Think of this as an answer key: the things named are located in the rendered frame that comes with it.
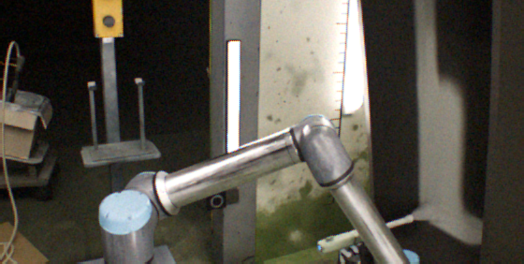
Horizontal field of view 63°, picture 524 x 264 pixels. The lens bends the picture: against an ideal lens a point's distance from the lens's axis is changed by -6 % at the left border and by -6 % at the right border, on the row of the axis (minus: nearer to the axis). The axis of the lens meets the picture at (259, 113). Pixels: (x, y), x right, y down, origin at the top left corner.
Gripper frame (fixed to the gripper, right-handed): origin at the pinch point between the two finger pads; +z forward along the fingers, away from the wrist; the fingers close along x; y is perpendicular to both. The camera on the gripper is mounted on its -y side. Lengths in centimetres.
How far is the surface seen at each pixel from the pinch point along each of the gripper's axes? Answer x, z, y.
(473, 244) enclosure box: 50, -25, 2
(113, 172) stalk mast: -73, 83, -13
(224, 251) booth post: -27, 60, 33
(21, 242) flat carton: -127, 144, 50
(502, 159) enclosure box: 19, -48, -54
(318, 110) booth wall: 28, 61, -34
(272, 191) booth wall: 1, 60, 5
